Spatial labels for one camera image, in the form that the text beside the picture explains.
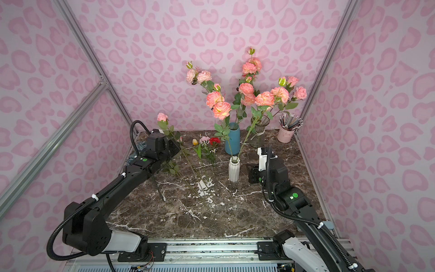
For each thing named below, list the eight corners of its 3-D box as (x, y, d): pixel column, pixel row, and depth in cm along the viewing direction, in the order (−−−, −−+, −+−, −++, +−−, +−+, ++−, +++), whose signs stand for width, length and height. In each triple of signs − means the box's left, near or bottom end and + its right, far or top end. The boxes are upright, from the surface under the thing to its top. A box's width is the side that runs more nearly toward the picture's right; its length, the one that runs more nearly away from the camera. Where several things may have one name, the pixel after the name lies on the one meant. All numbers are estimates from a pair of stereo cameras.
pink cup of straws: (277, 145, 114) (283, 128, 102) (273, 130, 123) (279, 113, 111) (296, 145, 114) (305, 128, 102) (291, 130, 123) (298, 113, 111)
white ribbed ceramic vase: (228, 182, 97) (229, 165, 83) (228, 173, 100) (229, 156, 87) (238, 182, 97) (240, 165, 83) (237, 173, 100) (240, 156, 87)
